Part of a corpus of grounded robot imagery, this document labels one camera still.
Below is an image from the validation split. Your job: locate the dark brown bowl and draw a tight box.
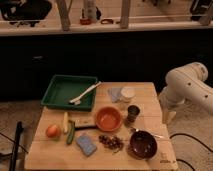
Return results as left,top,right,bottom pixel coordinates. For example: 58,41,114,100
130,131,157,159

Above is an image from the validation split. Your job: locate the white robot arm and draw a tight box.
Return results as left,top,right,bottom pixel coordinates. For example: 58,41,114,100
158,62,213,124

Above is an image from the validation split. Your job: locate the white round container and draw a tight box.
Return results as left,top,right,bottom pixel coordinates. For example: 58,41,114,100
121,86,135,102

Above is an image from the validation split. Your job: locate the orange bowl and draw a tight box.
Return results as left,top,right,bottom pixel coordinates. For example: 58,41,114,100
95,107,122,132

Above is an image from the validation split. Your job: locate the white dish brush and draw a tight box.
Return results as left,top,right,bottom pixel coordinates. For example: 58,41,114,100
69,81,101,105

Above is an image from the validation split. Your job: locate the metal cup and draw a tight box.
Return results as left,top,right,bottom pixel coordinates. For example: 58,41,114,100
127,105,140,122

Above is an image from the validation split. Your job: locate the green plastic tray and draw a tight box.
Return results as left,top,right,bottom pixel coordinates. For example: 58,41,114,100
41,75,98,111

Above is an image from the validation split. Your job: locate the yellow banana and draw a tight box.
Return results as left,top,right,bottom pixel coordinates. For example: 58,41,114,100
63,112,69,134

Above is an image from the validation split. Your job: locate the metal spoon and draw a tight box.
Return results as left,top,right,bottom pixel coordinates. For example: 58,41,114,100
130,127,164,139

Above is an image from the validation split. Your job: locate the bunch of dark grapes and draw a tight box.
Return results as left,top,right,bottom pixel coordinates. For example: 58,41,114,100
99,135,124,153

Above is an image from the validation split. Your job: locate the green cucumber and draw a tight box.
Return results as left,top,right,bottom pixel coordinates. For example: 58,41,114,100
66,120,75,145

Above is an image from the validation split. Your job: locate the blue sponge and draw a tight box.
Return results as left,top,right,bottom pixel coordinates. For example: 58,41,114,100
76,133,97,157

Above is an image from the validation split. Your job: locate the orange fruit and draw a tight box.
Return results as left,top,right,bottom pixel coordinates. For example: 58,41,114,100
46,124,61,138

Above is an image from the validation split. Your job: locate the white bottle on shelf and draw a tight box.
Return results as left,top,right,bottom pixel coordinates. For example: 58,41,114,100
83,0,97,23

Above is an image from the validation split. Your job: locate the black office chair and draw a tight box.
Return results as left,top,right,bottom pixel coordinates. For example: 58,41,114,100
0,0,52,27

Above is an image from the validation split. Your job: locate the black stand pole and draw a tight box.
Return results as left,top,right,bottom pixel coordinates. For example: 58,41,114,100
9,121,23,171

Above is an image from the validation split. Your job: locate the black floor cable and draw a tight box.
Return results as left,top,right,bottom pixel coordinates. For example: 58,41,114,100
169,132,213,171

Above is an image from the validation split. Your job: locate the wooden post middle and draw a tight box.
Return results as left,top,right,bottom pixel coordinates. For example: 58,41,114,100
120,0,131,29

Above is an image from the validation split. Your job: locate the wooden post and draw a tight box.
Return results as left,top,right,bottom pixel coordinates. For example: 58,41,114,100
120,0,131,29
56,0,70,31

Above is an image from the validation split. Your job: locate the wooden post left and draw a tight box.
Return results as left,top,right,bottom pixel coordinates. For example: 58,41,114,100
56,0,70,31

